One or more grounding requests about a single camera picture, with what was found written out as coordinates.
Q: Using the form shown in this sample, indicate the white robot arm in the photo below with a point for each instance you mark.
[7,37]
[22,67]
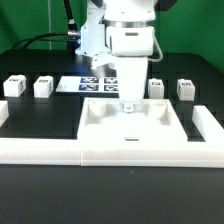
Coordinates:
[115,13]

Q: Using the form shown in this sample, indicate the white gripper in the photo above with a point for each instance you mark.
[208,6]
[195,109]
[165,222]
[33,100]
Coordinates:
[130,48]

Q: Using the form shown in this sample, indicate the white U-shaped obstacle fence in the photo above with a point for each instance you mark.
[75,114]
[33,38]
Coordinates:
[207,153]

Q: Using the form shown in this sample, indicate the white square table top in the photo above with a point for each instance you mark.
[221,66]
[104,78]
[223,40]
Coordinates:
[104,119]

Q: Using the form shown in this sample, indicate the white marker tag plate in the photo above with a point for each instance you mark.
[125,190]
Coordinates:
[75,84]

